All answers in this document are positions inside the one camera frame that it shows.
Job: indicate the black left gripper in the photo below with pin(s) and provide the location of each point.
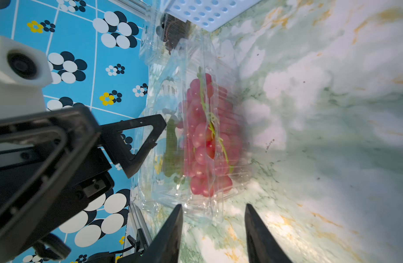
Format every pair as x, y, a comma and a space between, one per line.
49, 171

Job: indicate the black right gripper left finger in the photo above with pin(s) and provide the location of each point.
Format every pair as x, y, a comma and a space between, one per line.
166, 245

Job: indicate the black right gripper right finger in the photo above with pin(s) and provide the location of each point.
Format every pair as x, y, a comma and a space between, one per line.
261, 245

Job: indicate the green grape bunch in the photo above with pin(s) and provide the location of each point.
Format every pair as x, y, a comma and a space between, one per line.
171, 156

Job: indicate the red grape bunch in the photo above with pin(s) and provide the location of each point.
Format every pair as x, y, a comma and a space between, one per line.
225, 143
195, 124

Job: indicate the clear plastic clamshell container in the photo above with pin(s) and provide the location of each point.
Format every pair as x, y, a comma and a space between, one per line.
153, 51

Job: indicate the black grape bunch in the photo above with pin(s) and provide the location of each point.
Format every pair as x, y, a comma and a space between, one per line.
171, 30

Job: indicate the white perforated plastic basket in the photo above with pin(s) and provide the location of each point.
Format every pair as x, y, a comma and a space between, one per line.
207, 14

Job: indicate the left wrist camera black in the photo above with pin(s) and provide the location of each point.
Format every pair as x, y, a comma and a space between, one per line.
24, 72

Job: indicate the aluminium corner post left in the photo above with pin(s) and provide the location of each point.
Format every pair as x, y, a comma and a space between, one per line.
136, 7

